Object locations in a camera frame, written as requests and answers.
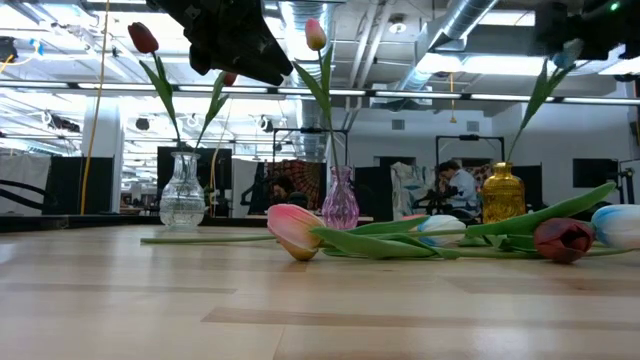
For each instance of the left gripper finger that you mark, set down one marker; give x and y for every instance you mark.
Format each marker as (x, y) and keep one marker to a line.
(255, 57)

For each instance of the dark red artificial tulip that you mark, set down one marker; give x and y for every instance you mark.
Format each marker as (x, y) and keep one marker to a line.
(562, 240)
(216, 102)
(143, 37)

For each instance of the white blue artificial tulip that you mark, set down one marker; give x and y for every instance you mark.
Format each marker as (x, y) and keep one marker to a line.
(440, 227)
(537, 95)
(617, 225)

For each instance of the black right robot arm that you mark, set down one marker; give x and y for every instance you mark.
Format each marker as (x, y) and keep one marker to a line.
(622, 30)

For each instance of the clear glass vase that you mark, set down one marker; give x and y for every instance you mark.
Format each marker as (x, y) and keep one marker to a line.
(182, 200)

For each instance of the pink glass vase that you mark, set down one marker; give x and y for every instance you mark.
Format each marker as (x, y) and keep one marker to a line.
(340, 205)

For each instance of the yellow glass vase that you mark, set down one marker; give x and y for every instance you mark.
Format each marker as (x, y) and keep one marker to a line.
(502, 197)

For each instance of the black partition panel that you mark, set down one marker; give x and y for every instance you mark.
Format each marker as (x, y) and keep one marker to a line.
(60, 185)
(375, 195)
(225, 170)

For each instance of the orange mandala tapestry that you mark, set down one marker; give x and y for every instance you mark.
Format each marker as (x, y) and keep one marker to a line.
(305, 180)

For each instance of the person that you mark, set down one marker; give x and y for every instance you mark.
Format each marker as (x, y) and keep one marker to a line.
(462, 192)
(285, 192)

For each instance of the long ceiling light bar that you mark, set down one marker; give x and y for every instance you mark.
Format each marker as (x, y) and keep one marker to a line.
(425, 94)

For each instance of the white teal patterned cloth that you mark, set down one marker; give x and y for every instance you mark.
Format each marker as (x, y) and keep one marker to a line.
(410, 187)

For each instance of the black rig frame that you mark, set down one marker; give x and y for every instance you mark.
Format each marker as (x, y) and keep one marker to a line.
(470, 137)
(310, 130)

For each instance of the black wall monitor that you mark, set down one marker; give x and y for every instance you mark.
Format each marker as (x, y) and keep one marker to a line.
(595, 172)

